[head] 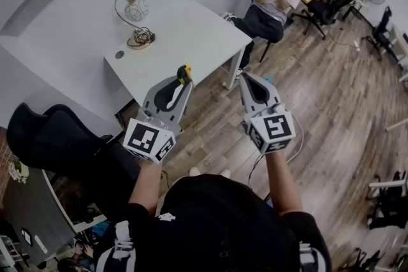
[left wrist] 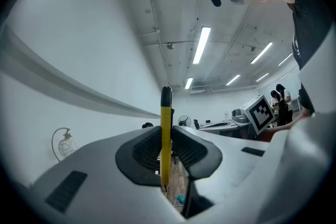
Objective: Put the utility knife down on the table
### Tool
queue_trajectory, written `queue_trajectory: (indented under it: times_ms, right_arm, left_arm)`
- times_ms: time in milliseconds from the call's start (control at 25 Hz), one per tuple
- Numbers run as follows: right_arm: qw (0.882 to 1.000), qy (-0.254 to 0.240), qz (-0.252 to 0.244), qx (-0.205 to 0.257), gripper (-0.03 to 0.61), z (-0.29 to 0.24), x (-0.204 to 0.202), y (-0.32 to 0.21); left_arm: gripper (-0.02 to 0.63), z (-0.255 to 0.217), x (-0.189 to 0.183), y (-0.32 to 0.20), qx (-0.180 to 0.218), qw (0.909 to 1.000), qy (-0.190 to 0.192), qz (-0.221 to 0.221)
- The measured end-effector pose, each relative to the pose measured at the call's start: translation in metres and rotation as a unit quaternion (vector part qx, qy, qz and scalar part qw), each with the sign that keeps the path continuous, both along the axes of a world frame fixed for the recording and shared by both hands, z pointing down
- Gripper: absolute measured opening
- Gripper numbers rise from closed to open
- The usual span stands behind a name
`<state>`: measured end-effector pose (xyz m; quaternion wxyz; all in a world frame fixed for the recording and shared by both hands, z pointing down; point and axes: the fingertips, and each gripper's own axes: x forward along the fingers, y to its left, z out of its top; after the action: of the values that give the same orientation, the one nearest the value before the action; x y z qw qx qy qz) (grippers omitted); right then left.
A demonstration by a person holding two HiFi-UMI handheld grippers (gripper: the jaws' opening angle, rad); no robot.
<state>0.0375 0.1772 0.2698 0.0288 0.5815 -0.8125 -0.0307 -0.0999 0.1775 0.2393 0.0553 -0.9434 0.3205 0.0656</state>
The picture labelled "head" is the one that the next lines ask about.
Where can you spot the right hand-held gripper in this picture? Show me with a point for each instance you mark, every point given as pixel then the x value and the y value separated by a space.
pixel 275 129

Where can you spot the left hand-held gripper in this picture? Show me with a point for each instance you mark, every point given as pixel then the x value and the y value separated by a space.
pixel 149 140

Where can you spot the person's left forearm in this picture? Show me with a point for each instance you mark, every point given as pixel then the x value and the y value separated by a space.
pixel 146 181

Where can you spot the person's right forearm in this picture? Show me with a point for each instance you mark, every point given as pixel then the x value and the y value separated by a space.
pixel 283 181

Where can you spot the white table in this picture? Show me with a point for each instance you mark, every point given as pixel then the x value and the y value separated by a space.
pixel 191 38

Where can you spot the person's white shoes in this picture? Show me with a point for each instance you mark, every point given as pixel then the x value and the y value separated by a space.
pixel 195 171

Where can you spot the glass globe table lamp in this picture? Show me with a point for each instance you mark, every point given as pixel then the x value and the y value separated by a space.
pixel 136 9

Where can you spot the large black mesh office chair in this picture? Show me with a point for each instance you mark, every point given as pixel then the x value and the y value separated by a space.
pixel 60 140

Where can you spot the person's black shirt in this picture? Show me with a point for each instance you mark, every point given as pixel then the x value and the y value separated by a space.
pixel 216 226

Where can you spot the white flower bunch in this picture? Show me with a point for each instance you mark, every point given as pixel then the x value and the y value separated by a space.
pixel 18 171

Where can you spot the grey desk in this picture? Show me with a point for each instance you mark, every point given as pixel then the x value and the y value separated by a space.
pixel 32 216

